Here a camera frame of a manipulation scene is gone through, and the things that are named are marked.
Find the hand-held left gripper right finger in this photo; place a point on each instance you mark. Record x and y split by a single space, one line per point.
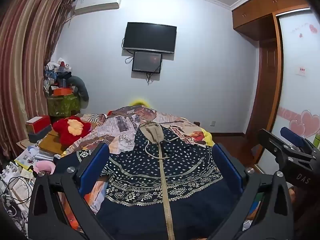
226 166

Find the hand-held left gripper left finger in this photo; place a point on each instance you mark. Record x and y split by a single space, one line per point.
96 165

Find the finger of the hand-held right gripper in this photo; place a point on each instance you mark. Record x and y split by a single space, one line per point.
292 136
282 151

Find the navy patterned hooded jacket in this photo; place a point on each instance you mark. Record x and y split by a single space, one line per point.
155 170

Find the pile of clothes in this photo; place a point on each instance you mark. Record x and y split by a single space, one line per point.
56 75

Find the person's right hand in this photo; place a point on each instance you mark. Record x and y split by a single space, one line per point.
292 195

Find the printed blanket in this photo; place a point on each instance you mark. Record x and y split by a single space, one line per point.
117 127

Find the red plush toy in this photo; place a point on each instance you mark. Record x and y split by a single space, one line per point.
66 130

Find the brown cardboard box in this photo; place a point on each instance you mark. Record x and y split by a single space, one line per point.
51 143

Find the pink neck pillow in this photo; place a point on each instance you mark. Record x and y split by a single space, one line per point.
43 166

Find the brown wooden door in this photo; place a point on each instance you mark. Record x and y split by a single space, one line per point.
267 85

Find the dark grey box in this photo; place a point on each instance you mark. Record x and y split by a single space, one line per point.
38 136

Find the red and white box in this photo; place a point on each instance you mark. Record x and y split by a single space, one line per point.
40 125

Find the pile of printed papers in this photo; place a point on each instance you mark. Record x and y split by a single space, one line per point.
26 158

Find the yellow object behind bed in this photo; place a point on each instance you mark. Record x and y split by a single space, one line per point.
140 103

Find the orange box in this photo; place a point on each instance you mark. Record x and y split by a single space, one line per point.
62 91

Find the striped brown curtain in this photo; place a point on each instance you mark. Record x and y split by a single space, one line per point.
22 67

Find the wooden overhead cabinet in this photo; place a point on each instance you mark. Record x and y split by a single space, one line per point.
260 10

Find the white air conditioner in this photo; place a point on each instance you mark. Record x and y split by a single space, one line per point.
97 3

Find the small black wall monitor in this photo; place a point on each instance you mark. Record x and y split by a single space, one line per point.
147 62

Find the large black wall television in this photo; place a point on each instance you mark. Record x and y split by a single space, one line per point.
150 37

